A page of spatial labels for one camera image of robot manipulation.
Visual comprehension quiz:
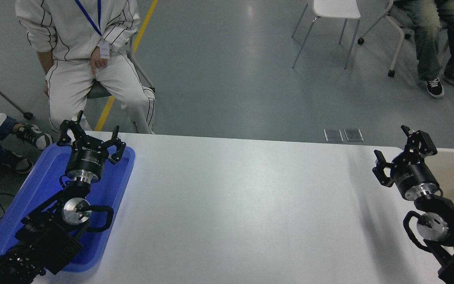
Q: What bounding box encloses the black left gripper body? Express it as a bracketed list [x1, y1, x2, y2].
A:
[66, 138, 112, 174]

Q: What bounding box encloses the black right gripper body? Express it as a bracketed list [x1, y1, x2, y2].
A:
[389, 151, 438, 194]

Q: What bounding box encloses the person's left hand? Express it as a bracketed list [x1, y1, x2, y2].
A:
[89, 49, 110, 76]

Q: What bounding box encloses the grey stool with metal legs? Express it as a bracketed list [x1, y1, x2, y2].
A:
[83, 37, 156, 134]

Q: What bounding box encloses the silver floor outlet plate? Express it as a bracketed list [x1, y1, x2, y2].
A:
[344, 129, 364, 142]
[324, 129, 344, 143]

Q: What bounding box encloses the person in white suit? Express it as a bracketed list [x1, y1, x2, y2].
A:
[15, 0, 157, 135]

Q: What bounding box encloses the blue plastic tray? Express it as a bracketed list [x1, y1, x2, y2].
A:
[0, 142, 136, 273]

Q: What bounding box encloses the grey chair with caster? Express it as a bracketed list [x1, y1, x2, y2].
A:
[0, 69, 34, 120]

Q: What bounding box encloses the white rolling chair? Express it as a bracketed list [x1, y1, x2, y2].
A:
[357, 0, 450, 78]

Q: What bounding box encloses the person in dark clothes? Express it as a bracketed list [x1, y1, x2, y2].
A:
[394, 0, 454, 99]

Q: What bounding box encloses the white chair with metal legs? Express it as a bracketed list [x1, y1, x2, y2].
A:
[291, 0, 361, 70]

